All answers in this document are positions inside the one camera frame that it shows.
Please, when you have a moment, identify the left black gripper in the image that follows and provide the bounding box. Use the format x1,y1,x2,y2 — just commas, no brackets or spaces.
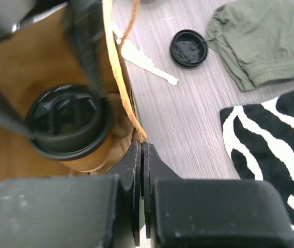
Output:
0,1,67,41

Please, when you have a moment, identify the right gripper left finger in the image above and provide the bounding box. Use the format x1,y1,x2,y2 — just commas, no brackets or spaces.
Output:
108,141,142,245

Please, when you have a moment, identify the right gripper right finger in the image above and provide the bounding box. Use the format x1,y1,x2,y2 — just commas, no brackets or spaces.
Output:
141,143,181,239

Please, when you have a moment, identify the brown paper coffee cup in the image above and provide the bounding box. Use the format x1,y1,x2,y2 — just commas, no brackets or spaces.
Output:
61,137,112,173

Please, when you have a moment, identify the green paper gift bag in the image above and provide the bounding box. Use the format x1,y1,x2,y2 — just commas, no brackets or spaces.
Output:
0,0,147,230

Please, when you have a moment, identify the black plastic cup lid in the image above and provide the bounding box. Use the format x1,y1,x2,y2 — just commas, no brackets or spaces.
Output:
169,29,208,69

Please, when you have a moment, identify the white paper straw upper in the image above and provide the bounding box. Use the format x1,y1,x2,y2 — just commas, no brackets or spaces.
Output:
110,20,179,86

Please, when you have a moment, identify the zebra print pillow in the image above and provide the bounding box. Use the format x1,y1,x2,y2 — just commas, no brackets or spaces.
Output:
219,84,294,243

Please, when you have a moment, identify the olive green folded cloth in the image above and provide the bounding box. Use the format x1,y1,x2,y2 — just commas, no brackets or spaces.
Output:
206,1,294,92

